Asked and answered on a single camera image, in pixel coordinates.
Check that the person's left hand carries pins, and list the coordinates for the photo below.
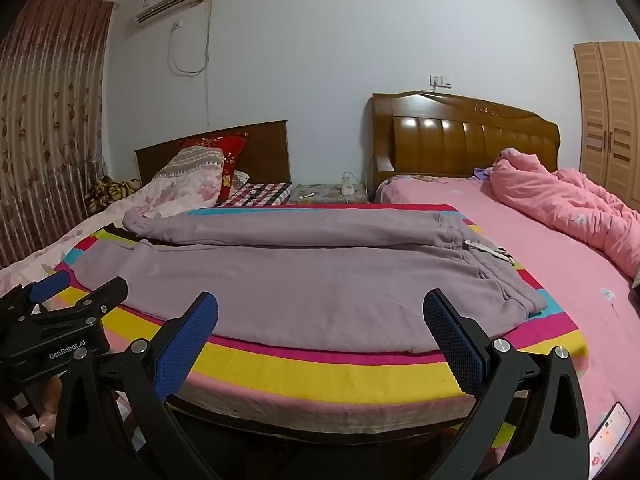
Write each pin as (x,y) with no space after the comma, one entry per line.
(30,422)

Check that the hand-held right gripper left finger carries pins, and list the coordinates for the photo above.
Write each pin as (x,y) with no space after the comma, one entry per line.
(186,345)

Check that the brown floral curtain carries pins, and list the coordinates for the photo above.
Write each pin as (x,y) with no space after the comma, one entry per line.
(50,125)

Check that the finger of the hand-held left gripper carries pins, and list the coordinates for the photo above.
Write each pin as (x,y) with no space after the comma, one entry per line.
(102,296)
(47,286)

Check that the small purple cloth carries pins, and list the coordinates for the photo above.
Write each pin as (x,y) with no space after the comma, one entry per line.
(482,173)

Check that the white power strip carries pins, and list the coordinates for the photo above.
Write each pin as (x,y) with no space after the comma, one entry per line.
(347,189)

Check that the small floral pillow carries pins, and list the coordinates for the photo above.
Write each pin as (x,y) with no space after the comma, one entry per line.
(241,178)

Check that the bedside table with floral cover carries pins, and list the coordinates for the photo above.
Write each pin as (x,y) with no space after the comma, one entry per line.
(320,195)

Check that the pink bed sheet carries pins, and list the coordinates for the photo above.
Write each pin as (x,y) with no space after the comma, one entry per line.
(550,270)

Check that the black and red plaid cloth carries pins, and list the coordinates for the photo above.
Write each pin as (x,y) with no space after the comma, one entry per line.
(260,194)

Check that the floral bed sheet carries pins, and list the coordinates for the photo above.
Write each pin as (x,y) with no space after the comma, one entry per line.
(75,230)

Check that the purple pants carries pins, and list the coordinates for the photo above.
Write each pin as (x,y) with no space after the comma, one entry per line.
(300,280)

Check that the light wooden wardrobe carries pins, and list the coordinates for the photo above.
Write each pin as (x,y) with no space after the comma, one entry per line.
(610,120)

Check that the glossy brown wooden headboard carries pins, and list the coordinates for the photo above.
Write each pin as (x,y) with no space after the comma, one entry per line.
(450,135)

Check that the leopard print blanket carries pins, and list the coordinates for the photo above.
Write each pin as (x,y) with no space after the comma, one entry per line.
(110,192)

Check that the red pillow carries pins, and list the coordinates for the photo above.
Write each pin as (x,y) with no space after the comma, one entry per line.
(235,152)

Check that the smartphone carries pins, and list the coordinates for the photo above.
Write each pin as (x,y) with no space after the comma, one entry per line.
(610,435)

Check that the white wall socket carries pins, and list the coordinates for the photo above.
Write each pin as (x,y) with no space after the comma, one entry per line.
(439,80)

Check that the striped multicolour blanket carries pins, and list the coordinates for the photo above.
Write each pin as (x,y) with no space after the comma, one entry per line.
(300,380)

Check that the floral pink pillow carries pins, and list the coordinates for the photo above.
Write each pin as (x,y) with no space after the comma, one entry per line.
(190,180)

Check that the pink quilt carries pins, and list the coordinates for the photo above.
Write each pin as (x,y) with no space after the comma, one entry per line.
(565,205)

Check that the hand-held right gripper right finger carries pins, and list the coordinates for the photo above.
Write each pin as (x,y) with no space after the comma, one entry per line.
(454,345)

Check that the dark wooden headboard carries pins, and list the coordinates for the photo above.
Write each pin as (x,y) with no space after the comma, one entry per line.
(265,150)

